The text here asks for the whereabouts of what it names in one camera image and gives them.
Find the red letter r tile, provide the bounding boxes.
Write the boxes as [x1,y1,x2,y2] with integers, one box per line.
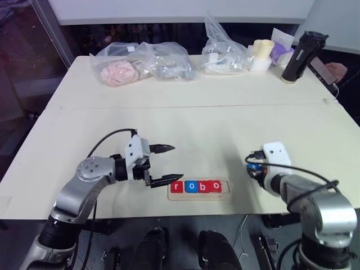
[171,181,186,195]

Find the thin white floor wire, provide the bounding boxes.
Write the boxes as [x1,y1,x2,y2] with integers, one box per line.
[237,215,250,261]

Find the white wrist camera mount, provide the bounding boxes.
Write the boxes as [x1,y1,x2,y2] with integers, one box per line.
[124,134,150,184]
[261,141,292,195]

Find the plastic bag with white items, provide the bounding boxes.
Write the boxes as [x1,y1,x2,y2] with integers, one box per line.
[200,11,256,75]

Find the red letter o tile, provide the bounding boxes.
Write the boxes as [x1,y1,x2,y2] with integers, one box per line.
[209,179,223,194]

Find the black floor bracket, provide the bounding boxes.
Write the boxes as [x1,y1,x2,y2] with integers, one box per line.
[256,233,280,270]

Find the wooden letter tray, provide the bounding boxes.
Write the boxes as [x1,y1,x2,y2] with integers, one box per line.
[167,179,235,202]

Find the cream plastic cups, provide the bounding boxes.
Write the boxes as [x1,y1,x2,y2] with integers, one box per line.
[252,39,275,61]

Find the dark rounded shape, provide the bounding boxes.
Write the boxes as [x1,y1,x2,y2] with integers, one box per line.
[131,227,171,270]
[197,229,243,270]

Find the blue letter o tile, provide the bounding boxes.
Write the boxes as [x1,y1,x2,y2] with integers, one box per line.
[184,181,199,195]

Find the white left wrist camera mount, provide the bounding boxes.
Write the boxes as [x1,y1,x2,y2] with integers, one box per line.
[124,134,150,184]

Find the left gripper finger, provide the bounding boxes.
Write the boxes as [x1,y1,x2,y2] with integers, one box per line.
[148,143,176,155]
[150,173,185,189]

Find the white paper sheet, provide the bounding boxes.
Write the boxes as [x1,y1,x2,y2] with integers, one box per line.
[270,27,294,46]

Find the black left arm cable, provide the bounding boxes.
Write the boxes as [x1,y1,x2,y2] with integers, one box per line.
[84,128,139,270]

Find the plastic bag with grey items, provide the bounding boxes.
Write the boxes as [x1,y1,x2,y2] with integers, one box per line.
[134,41,197,83]

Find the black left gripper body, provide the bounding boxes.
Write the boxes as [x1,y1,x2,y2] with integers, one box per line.
[133,156,153,187]

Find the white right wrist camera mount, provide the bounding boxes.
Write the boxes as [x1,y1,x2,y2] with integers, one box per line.
[261,141,292,195]

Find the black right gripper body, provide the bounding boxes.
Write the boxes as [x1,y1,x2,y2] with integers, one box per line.
[251,165,268,187]

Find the bystander bare hand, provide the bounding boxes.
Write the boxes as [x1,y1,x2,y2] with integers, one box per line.
[324,62,349,84]

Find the plastic bag with pink item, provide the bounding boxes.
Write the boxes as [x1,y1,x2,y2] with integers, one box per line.
[89,42,143,88]

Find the black drink bottle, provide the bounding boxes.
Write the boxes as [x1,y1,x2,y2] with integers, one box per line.
[280,30,330,85]

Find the red letter b tile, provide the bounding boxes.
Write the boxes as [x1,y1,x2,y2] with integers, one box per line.
[197,180,211,194]

